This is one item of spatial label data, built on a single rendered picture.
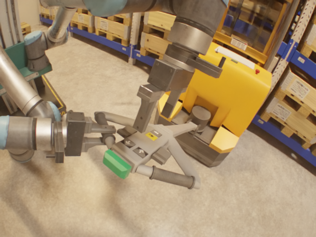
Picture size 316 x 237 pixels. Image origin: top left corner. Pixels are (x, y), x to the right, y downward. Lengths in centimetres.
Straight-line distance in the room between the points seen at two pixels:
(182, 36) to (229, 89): 109
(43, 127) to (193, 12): 43
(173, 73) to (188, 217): 128
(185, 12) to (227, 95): 112
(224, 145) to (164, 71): 122
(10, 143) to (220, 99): 135
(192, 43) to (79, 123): 33
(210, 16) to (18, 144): 52
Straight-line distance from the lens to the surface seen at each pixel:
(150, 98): 30
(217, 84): 141
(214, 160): 159
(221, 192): 166
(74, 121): 46
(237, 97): 140
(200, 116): 144
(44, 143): 47
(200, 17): 34
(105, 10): 33
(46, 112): 62
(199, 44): 34
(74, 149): 52
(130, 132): 56
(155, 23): 224
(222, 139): 150
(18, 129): 47
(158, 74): 33
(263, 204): 190
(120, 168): 43
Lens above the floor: 137
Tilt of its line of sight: 46 degrees down
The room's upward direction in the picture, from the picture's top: 13 degrees clockwise
